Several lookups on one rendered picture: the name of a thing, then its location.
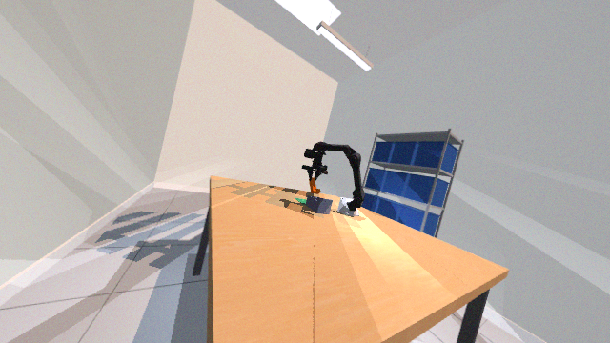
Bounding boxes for orange l-shaped part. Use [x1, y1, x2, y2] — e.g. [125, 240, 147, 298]
[309, 177, 321, 194]

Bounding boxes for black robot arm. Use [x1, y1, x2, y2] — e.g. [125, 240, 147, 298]
[304, 142, 365, 211]

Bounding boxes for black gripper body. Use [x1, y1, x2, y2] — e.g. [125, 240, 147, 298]
[301, 159, 328, 174]

